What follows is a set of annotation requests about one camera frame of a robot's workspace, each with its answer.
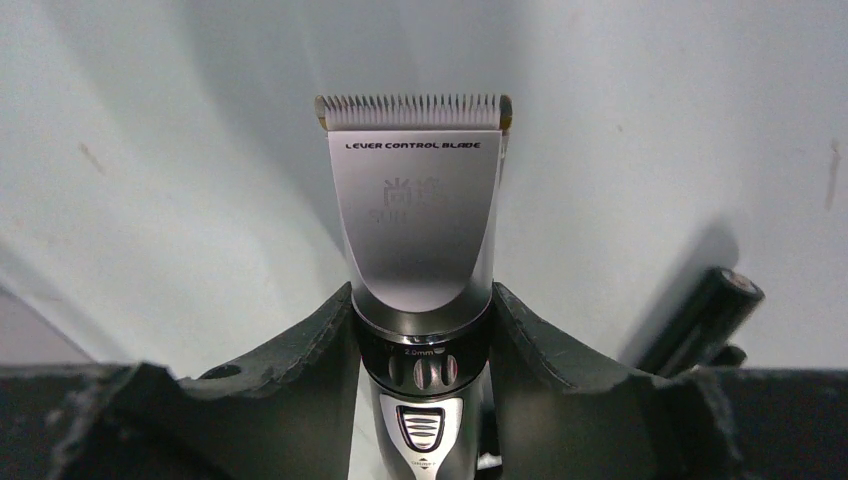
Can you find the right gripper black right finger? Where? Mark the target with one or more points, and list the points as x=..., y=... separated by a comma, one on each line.
x=566, y=411

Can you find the black cylindrical adapter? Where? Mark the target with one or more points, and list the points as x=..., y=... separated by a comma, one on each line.
x=695, y=329

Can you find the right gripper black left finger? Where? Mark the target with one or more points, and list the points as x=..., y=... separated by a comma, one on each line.
x=284, y=410

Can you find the silver black hair clipper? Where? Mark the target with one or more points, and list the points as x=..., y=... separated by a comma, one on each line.
x=417, y=179

